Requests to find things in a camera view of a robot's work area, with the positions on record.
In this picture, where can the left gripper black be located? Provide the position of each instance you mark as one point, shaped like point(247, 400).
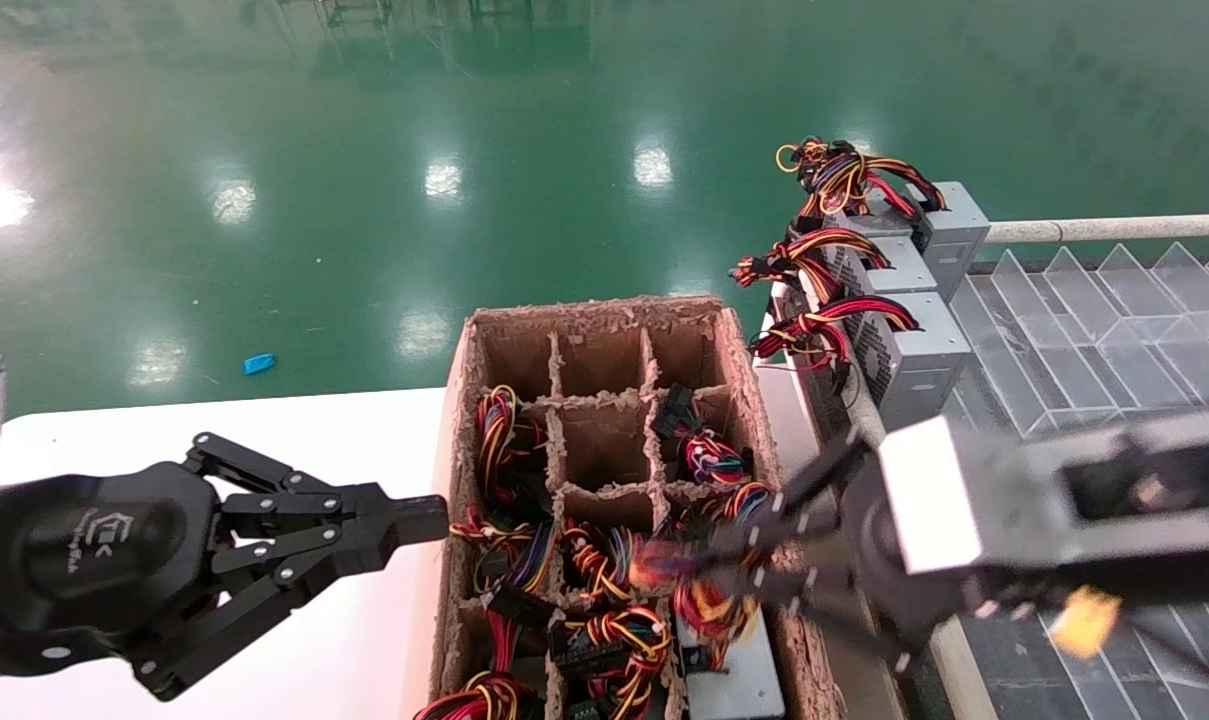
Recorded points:
point(84, 560)

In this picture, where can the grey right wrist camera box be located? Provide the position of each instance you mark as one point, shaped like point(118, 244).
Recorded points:
point(954, 490)

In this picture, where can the clear acrylic divider tray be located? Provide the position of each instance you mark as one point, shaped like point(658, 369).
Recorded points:
point(1054, 340)

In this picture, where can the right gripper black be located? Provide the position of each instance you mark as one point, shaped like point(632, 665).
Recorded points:
point(894, 590)

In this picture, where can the blue scrap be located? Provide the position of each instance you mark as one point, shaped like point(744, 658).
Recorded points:
point(260, 364)

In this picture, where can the yellow plug on arm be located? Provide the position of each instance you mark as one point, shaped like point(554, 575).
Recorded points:
point(1084, 620)

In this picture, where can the cardboard box with dividers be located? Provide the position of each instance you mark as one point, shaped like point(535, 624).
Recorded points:
point(604, 365)

